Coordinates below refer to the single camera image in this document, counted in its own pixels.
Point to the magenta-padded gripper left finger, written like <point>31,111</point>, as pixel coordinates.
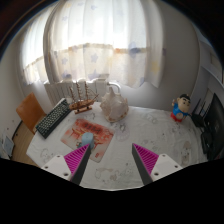
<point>74,161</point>

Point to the cartoon boy figure clock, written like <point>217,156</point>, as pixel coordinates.
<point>180,106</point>

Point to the dark computer keyboard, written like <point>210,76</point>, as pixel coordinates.
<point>53,118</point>

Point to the wooden model sailing ship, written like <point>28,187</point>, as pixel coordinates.
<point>81,105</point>

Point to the white radiator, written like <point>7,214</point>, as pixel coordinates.
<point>58,91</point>

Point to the large white conch shell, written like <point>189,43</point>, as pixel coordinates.
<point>114,106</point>

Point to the white star-print curtain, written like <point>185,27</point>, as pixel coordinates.
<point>100,36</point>

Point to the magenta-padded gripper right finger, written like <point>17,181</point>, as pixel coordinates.
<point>150,161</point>

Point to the black computer monitor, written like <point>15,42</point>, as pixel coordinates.
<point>216,126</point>

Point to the white wall shelf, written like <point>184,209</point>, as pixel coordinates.
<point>213,71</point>

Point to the red printed mouse pad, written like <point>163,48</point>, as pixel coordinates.
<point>93,133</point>

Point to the black router with antennas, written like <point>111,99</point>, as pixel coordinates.
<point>198,118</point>

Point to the white cartoon-print tablecloth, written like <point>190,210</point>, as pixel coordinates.
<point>150,130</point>

